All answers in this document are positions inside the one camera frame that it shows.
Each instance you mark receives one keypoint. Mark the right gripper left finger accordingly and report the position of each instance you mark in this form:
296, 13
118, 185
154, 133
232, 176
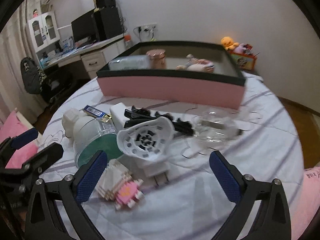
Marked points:
43, 220

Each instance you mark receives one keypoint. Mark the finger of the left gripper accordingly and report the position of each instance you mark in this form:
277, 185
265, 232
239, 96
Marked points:
10, 145
36, 165

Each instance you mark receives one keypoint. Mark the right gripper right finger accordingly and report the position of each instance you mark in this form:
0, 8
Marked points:
272, 220

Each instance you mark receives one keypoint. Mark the pink white block toy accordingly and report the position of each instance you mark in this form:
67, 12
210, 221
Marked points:
117, 185

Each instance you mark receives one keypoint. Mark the white bottle green base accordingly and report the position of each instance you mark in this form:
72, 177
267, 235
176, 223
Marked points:
90, 135

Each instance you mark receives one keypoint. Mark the blue small tube box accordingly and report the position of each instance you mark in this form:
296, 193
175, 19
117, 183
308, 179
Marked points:
93, 112

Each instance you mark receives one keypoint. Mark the white heart plug nightlight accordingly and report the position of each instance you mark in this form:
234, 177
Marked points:
146, 144

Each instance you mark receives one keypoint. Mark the clear glass jar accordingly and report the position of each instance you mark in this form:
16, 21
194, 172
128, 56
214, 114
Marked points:
215, 128

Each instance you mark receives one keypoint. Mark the rose gold metal jar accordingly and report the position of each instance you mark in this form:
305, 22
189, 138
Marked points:
157, 58

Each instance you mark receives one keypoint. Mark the pink pig figurine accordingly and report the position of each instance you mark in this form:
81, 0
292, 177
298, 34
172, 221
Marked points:
198, 65

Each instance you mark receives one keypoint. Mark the white power adapter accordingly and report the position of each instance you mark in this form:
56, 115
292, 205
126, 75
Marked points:
117, 116

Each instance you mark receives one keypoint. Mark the clear plastic container box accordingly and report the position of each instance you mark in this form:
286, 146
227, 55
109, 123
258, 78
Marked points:
130, 62

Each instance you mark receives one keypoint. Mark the colorful block doll toy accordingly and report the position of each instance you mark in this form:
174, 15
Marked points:
192, 59

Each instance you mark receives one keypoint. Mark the pink bedding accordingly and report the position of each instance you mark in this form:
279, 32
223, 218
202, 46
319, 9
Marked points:
14, 126

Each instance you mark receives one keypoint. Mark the beige curtain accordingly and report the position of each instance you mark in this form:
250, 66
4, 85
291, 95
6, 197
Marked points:
14, 47

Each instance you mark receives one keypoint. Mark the white glass door cabinet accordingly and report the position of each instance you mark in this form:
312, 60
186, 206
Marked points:
42, 31

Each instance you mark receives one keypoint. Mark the white desk with drawers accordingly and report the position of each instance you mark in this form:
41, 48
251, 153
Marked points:
84, 62

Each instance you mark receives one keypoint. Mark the pink doll on cabinet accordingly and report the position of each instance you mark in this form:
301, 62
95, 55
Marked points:
35, 13

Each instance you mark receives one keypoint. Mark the black computer monitor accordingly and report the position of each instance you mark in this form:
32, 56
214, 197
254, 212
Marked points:
84, 27

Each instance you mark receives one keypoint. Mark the black computer tower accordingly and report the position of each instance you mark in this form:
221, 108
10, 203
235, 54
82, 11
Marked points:
107, 23

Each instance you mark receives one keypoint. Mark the orange cap bottle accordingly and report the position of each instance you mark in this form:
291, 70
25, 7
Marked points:
128, 41

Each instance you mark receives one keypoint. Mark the red toy storage box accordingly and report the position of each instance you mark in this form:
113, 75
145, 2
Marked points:
244, 61

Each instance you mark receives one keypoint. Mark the pink black storage box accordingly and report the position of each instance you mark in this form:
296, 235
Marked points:
225, 87

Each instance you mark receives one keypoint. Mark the purple plush toy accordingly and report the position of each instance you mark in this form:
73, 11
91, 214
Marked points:
241, 49

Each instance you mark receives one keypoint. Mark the orange octopus plush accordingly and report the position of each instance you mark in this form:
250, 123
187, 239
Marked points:
228, 43

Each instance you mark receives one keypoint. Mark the wall power strip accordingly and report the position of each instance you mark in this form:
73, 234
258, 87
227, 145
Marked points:
146, 28

